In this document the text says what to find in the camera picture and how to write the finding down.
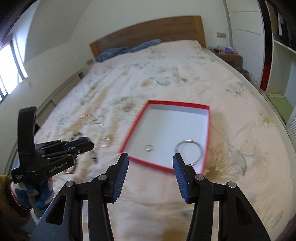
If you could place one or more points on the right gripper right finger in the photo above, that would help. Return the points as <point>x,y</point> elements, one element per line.
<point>237,218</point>

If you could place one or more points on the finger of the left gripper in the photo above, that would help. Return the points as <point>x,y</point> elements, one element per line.
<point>84,148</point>
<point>78,142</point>

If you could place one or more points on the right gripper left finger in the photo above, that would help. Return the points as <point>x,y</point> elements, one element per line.
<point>63,218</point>

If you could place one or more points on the thin silver bangle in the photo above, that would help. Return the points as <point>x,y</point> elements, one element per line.
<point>190,149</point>

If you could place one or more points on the amber bangle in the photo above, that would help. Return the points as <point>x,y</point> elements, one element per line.
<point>72,169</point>

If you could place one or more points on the red jewelry box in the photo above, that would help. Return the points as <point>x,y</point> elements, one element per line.
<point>160,125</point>

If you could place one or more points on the gloved left hand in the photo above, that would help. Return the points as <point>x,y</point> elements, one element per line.
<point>29,197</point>

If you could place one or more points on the white low cabinet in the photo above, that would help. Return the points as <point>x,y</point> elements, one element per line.
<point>45,109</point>

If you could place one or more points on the floral cream bed quilt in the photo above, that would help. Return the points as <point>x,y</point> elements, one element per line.
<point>172,97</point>

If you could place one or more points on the window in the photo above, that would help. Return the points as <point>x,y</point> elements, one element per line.
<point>12,68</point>

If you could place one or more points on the green cushion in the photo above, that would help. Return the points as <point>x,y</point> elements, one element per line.
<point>281,104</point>

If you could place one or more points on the blue pillow right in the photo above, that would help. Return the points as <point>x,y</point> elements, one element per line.
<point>145,45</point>

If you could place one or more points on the wooden headboard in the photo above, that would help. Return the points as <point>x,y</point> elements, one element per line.
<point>166,30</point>

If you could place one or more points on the wooden nightstand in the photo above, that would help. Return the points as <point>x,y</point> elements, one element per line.
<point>235,60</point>

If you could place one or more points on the purple tissue box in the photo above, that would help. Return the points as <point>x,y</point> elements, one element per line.
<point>229,50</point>

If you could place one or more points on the white wardrobe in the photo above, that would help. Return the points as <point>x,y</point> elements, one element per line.
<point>266,41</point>

